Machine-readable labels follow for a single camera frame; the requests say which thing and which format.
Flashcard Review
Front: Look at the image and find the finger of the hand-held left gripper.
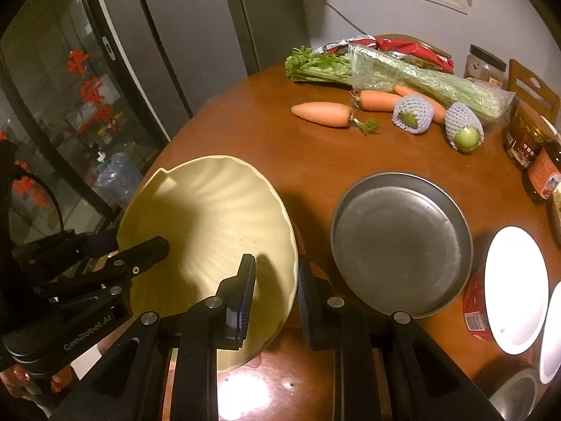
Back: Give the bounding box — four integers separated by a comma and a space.
33, 236, 170, 303
26, 229, 121, 273

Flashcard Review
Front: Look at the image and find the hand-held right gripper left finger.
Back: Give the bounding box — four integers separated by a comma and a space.
48, 253, 257, 421

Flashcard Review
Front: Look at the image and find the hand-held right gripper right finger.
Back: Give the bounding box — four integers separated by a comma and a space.
297, 255, 505, 421

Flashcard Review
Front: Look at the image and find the yellow shell-shaped plate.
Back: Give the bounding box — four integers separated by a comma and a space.
116, 154, 299, 374

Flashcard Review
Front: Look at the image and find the round metal plate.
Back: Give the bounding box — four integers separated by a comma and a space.
330, 172, 474, 320

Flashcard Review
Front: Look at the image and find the steel bowl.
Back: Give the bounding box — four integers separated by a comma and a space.
488, 367, 542, 417

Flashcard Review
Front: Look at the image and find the white round plate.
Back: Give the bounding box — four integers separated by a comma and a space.
538, 281, 561, 385

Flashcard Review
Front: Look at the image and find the person's left hand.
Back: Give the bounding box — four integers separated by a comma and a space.
0, 362, 74, 403

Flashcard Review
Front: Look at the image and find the large clear water jug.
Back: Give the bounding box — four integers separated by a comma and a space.
95, 153, 141, 202

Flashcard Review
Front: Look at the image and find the black framed glass door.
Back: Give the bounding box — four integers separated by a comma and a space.
0, 0, 171, 246

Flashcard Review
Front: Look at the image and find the red paper window decoration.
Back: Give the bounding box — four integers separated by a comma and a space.
66, 50, 121, 134

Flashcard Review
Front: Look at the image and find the carrot with green top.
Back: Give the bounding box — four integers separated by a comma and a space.
291, 102, 381, 136

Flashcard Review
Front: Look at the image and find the red instant noodle bowl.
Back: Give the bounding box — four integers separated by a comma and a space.
462, 226, 550, 356

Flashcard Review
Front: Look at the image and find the grey refrigerator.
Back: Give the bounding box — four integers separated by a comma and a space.
90, 0, 307, 141

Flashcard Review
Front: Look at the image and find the green fruit in foam net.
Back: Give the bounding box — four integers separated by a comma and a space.
391, 94, 433, 134
444, 102, 485, 154

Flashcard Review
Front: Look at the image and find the celery bunch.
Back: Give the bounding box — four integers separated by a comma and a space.
285, 44, 505, 123

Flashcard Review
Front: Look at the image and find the clear plastic bag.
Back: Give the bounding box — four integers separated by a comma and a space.
348, 44, 517, 124

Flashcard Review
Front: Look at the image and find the dark sauce bottle red label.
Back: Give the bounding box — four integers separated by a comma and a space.
522, 138, 561, 206

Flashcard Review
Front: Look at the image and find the brown sauce jar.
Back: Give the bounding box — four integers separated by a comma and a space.
502, 103, 557, 172

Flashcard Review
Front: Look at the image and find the red snack bag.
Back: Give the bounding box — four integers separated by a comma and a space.
312, 35, 455, 74

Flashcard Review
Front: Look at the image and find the glass jar with black lid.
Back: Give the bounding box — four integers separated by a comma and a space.
464, 44, 508, 84

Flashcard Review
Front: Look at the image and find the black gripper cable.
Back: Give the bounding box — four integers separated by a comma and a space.
15, 169, 68, 233

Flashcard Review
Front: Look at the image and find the black wall cable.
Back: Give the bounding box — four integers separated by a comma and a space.
302, 0, 366, 38

